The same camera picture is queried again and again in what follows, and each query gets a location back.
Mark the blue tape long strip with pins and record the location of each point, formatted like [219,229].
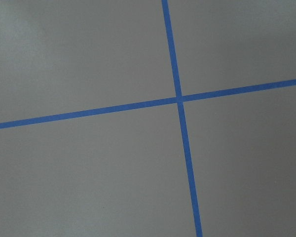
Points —
[147,104]

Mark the blue tape cross strip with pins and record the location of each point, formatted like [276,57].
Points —
[182,119]

